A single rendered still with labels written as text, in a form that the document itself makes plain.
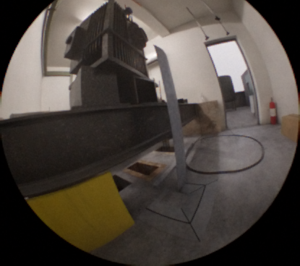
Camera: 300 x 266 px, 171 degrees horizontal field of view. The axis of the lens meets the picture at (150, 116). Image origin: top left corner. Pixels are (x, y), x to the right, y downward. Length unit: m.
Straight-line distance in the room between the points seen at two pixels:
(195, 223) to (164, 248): 0.20
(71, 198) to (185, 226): 0.53
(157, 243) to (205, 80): 2.44
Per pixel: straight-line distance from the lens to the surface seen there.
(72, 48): 0.80
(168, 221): 0.66
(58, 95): 3.90
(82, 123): 0.45
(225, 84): 6.52
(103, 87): 0.50
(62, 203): 0.44
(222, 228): 0.66
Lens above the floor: 0.60
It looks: 1 degrees down
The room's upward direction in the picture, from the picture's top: 10 degrees counter-clockwise
